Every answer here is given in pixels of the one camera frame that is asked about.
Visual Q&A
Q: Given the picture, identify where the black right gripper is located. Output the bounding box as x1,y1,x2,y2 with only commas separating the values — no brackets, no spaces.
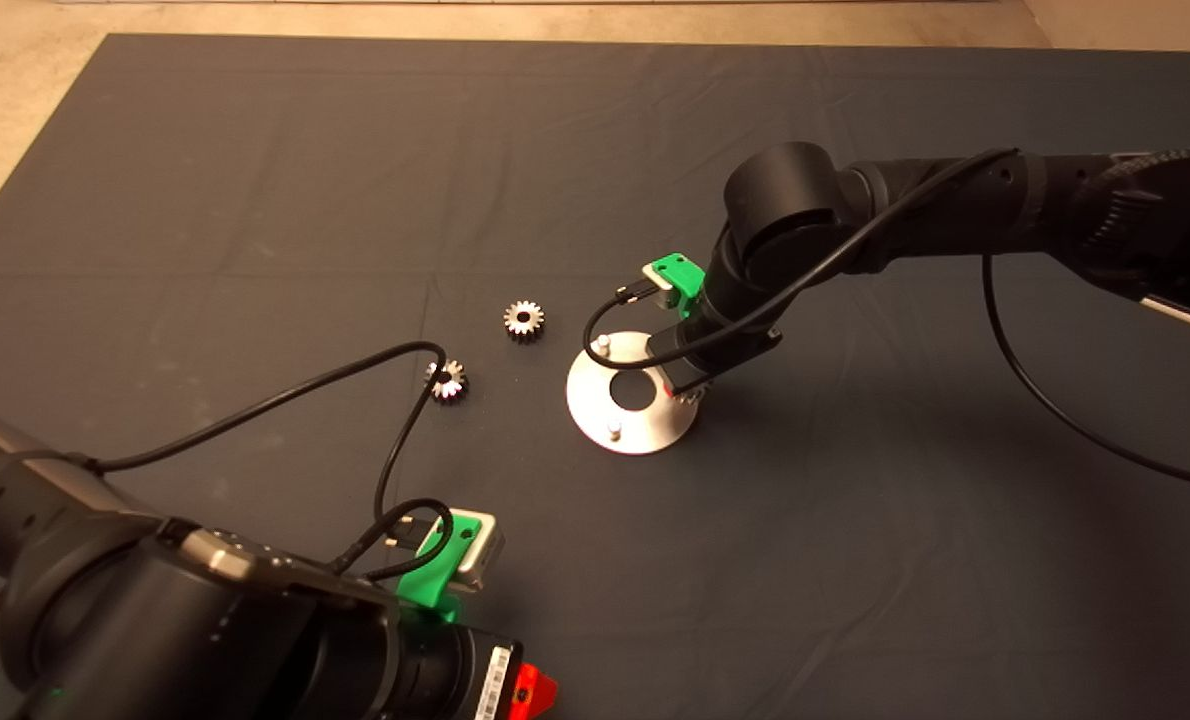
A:
648,288,784,397

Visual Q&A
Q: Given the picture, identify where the green left camera mount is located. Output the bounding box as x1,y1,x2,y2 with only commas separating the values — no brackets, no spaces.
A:
395,508,483,623

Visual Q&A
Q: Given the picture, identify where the black right camera cable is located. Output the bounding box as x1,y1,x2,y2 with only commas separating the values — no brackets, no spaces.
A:
582,148,1190,494

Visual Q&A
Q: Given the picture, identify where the round metal carrier plate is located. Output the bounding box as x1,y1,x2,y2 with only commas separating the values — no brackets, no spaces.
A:
566,331,701,456

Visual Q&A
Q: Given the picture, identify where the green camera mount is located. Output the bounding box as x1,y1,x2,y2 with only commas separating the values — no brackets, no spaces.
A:
395,508,483,623
645,253,706,321

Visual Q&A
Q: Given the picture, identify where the dark grey table cloth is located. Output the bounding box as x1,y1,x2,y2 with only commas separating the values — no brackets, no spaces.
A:
0,33,1190,720

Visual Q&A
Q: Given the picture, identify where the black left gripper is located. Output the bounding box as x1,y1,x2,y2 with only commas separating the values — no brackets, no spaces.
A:
387,612,560,720

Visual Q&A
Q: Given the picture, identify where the green right camera mount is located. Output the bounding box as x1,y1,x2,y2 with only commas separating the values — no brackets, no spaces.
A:
645,253,706,321

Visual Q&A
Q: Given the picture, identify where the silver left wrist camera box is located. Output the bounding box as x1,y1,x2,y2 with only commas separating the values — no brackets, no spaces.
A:
450,512,505,591

